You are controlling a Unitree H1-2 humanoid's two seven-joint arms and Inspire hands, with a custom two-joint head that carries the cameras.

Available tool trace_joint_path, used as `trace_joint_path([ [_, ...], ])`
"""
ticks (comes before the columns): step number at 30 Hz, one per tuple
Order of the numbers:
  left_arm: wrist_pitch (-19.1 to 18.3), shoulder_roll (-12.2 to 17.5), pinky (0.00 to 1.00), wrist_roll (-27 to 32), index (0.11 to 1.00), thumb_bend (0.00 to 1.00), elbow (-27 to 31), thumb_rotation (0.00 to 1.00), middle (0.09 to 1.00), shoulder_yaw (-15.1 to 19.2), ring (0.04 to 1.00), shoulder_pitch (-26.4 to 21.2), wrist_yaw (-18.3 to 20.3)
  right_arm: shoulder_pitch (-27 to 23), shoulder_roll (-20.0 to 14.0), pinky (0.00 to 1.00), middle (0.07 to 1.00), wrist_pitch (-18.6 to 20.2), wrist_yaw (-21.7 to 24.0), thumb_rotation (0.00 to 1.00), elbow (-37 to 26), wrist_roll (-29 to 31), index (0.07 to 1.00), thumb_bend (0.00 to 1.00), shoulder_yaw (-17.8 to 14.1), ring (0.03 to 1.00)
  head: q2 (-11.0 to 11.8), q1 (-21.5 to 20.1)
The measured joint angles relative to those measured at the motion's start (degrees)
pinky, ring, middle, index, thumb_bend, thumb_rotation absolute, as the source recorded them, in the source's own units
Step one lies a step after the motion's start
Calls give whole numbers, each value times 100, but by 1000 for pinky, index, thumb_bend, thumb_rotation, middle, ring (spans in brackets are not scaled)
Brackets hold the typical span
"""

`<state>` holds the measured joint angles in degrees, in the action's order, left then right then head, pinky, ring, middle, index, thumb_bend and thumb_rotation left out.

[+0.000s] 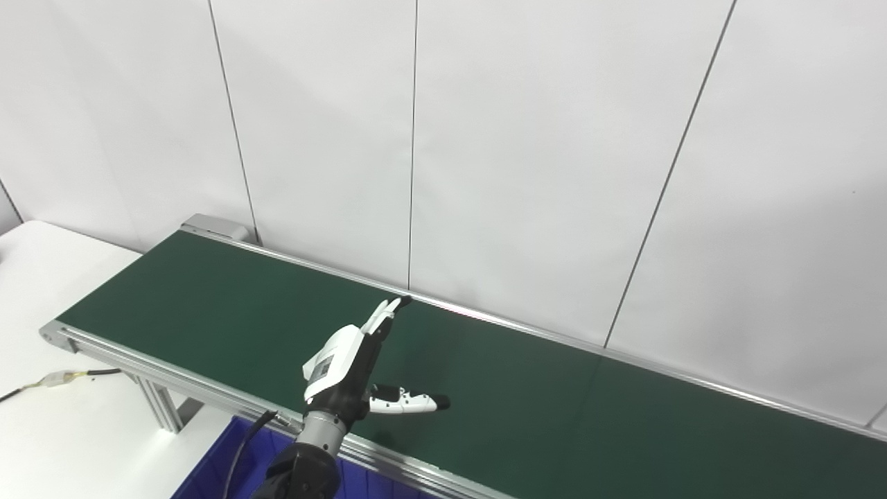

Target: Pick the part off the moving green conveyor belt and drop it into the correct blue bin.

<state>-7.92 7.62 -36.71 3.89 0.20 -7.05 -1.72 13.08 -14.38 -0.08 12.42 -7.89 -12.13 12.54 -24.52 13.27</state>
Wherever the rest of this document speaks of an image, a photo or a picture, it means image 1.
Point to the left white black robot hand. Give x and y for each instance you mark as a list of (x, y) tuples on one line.
[(343, 367)]

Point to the green conveyor belt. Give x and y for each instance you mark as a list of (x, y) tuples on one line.
[(208, 394), (554, 388)]

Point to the blue bin with white parts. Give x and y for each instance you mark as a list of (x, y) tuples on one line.
[(201, 478)]

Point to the aluminium conveyor leg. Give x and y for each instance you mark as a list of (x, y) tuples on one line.
[(163, 405)]

